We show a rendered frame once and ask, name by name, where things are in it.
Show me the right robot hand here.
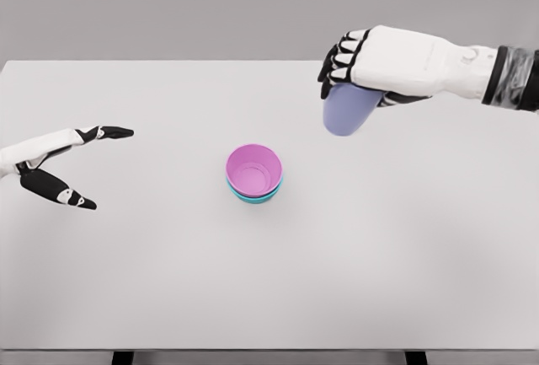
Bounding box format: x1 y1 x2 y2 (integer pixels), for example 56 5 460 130
317 24 451 108

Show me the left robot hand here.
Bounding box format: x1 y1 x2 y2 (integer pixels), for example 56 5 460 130
0 126 136 211

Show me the lavender blue cup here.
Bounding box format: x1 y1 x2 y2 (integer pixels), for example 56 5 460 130
322 82 382 138

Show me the pink cup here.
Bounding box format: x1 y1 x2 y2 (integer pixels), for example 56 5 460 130
225 142 283 197

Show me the teal bowl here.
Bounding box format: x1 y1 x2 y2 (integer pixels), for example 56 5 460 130
226 173 285 206

